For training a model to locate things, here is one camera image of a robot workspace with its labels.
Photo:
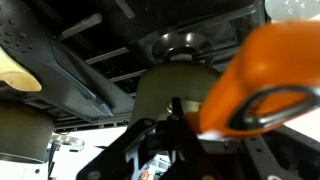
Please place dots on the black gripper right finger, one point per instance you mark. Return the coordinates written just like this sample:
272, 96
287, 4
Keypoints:
282, 154

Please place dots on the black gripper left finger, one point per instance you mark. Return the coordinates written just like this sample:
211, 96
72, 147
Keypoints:
130, 154

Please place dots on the small black pot orange handle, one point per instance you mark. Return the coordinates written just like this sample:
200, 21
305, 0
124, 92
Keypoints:
272, 79

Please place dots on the dark pot on right counter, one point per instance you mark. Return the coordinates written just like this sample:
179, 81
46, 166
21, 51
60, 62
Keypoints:
25, 133

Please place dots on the black gas stove range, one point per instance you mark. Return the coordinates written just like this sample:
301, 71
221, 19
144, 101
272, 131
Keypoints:
89, 55

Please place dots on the left wooden spoon on stove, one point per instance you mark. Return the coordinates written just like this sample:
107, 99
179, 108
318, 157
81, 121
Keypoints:
16, 76

